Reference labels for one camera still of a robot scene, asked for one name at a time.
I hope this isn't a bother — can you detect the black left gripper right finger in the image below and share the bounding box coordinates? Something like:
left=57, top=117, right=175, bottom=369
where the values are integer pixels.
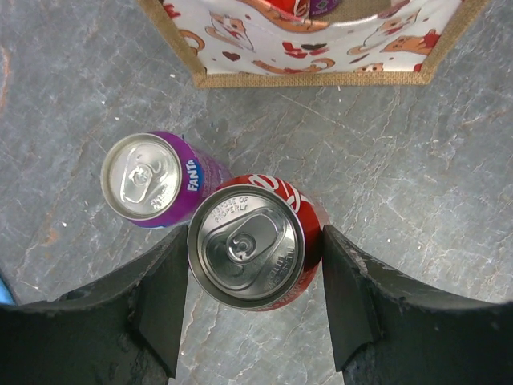
left=322, top=225, right=512, bottom=384

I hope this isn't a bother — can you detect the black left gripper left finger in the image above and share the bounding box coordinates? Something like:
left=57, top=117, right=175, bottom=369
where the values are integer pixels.
left=1, top=225, right=188, bottom=384

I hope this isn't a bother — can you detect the purple fanta can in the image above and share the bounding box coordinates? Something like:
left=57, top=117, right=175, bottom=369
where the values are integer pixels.
left=309, top=0, right=341, bottom=18
left=100, top=131, right=232, bottom=229

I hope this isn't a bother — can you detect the red coke can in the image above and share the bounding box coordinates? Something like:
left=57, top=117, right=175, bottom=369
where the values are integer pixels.
left=267, top=0, right=310, bottom=18
left=187, top=173, right=329, bottom=311

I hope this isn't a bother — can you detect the canvas bag with cat print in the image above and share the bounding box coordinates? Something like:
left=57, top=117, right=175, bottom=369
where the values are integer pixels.
left=140, top=1, right=485, bottom=88

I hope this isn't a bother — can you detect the blue patterned cloth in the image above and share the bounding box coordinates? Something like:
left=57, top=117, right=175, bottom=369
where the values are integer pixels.
left=0, top=274, right=16, bottom=306

